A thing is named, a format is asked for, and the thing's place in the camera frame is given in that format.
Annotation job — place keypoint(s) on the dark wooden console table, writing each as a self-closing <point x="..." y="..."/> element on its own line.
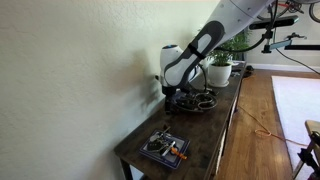
<point x="204" y="131"/>

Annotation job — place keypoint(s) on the round dark blue tray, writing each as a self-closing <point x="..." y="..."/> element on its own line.
<point x="195" y="101"/>

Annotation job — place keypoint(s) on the white area rug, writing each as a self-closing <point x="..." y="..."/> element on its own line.
<point x="297" y="100"/>

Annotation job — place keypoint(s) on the green potted plant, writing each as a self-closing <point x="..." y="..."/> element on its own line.
<point x="230" y="50"/>

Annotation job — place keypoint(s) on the black stereo camera bar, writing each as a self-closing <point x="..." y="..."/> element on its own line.
<point x="279" y="22"/>

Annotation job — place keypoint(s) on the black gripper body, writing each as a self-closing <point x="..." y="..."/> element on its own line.
<point x="170" y="93"/>

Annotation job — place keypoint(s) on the white ceramic plant pot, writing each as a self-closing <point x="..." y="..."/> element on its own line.
<point x="219" y="75"/>

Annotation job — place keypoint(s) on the orange-handled tool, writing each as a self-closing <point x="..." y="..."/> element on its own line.
<point x="178" y="153"/>

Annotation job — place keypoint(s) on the bunch of keys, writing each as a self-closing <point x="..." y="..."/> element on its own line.
<point x="161" y="143"/>

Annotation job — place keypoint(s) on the bicycle on wall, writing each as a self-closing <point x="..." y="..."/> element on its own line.
<point x="289" y="8"/>

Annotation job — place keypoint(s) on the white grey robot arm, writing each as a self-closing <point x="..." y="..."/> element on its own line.
<point x="228" y="18"/>

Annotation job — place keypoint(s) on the square blue-rimmed key tray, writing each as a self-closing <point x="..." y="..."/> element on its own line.
<point x="169" y="160"/>

